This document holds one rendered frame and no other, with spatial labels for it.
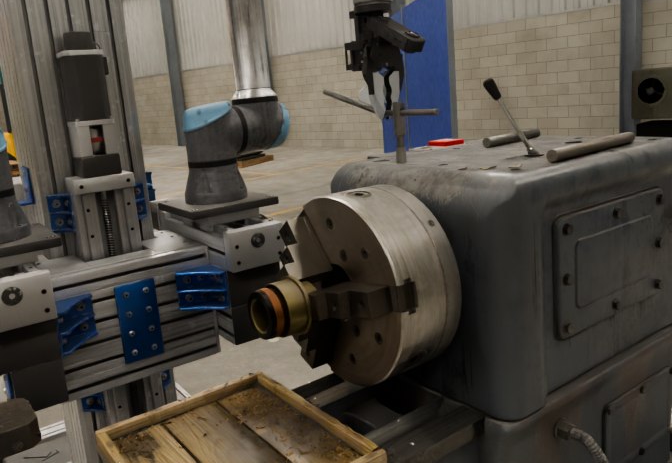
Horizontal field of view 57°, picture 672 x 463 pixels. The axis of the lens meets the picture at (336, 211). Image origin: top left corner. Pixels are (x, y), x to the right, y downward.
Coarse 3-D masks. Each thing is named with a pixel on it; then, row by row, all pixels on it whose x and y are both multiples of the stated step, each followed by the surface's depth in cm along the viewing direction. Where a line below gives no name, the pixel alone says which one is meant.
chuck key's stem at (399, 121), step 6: (396, 102) 114; (402, 102) 114; (396, 108) 114; (402, 108) 114; (396, 114) 114; (396, 120) 115; (402, 120) 115; (396, 126) 115; (402, 126) 115; (396, 132) 115; (402, 132) 115; (402, 138) 116; (402, 144) 116; (396, 150) 117; (402, 150) 116; (396, 156) 117; (402, 156) 116; (402, 162) 116
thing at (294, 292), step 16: (272, 288) 93; (288, 288) 92; (304, 288) 92; (256, 304) 94; (272, 304) 90; (288, 304) 90; (304, 304) 92; (256, 320) 94; (272, 320) 89; (288, 320) 91; (304, 320) 92; (272, 336) 91
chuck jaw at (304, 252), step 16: (288, 224) 101; (304, 224) 102; (288, 240) 102; (304, 240) 101; (288, 256) 99; (304, 256) 99; (320, 256) 100; (288, 272) 96; (304, 272) 97; (320, 272) 98; (336, 272) 104
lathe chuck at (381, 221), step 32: (384, 192) 99; (320, 224) 101; (352, 224) 93; (384, 224) 91; (416, 224) 94; (352, 256) 95; (384, 256) 89; (416, 256) 90; (320, 288) 104; (416, 288) 89; (352, 320) 98; (384, 320) 91; (416, 320) 90; (352, 352) 100; (384, 352) 93; (416, 352) 93
